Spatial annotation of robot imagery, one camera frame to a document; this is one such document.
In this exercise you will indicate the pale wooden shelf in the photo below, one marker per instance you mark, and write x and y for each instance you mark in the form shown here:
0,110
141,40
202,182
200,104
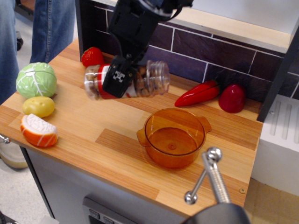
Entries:
268,24

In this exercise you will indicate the white toy sink unit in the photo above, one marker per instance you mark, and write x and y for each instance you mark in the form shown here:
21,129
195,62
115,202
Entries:
277,159

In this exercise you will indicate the grey oven control panel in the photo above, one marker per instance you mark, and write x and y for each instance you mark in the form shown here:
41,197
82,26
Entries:
96,213

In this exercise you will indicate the red toy strawberry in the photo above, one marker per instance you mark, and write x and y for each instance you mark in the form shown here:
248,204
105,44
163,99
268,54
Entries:
92,56

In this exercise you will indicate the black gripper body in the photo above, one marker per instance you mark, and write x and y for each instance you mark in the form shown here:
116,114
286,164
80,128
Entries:
132,25

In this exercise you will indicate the yellow toy potato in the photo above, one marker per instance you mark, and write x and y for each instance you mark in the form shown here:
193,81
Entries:
40,106

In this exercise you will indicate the person in blue jeans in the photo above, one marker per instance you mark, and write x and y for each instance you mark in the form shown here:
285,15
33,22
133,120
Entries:
53,29

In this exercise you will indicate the orange salmon sushi toy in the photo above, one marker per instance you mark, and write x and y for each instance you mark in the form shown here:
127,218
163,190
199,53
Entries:
38,132

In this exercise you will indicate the small metal knob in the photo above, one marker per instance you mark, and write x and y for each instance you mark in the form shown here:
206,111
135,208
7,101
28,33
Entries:
5,140

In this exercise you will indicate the clear almond spice jar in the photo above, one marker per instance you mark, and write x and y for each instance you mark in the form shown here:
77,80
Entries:
150,80

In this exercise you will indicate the red toy chili pepper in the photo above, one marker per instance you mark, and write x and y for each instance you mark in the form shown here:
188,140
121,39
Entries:
200,93

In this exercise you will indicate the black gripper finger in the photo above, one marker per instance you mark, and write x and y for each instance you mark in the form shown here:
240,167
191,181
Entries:
119,76

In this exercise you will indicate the green toy cabbage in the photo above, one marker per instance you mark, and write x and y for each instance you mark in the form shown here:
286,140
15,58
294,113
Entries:
36,79

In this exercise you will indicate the orange transparent plastic pot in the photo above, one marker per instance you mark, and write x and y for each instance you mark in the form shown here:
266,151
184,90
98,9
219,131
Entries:
173,137

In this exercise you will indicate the dark red toy pepper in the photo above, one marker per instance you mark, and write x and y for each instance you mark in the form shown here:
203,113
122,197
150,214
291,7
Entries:
232,99

